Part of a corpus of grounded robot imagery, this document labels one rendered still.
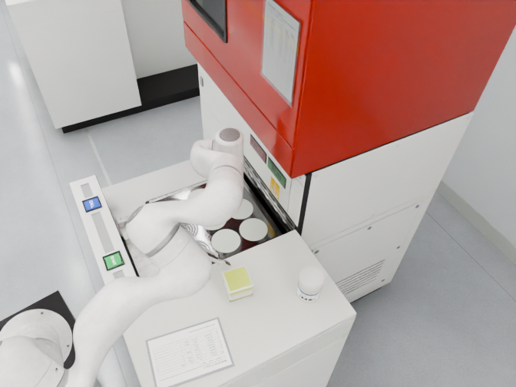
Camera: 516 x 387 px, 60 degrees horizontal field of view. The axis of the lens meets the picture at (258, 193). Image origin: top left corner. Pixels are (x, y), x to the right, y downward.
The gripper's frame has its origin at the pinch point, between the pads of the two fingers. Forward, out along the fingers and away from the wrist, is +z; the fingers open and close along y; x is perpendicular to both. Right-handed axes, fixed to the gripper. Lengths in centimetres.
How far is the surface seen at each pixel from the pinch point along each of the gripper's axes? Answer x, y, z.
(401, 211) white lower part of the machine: 51, -48, 21
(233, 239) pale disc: 5.6, 7.4, 8.0
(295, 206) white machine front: 21.8, -5.0, -7.4
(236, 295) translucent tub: 20.9, 29.8, -2.5
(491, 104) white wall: 69, -150, 24
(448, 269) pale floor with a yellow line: 87, -94, 98
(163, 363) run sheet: 14, 55, 1
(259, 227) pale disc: 10.8, -2.1, 8.0
